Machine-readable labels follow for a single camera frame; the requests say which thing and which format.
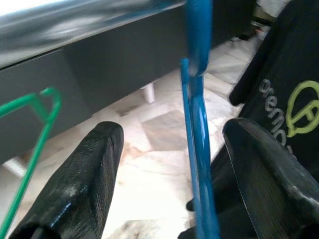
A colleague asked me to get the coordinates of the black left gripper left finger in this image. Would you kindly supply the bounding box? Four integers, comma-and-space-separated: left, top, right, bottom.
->
8, 121, 125, 239

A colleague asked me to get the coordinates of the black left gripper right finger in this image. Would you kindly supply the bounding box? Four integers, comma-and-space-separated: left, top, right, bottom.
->
222, 117, 319, 239

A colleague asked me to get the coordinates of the blue plastic hanger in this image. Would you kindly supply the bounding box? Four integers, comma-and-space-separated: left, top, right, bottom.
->
179, 0, 222, 239

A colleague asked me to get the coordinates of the black television console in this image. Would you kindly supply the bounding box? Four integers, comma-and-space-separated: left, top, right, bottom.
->
0, 0, 257, 177

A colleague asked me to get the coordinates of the black shirt with green logo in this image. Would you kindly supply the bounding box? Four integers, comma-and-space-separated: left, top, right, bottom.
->
185, 0, 319, 239

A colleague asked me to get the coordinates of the silver clothes rack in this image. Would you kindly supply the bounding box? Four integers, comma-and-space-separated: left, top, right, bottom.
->
0, 0, 187, 68

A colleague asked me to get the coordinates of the green wire hanger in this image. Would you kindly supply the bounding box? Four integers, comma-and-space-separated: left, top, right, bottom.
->
0, 87, 63, 235

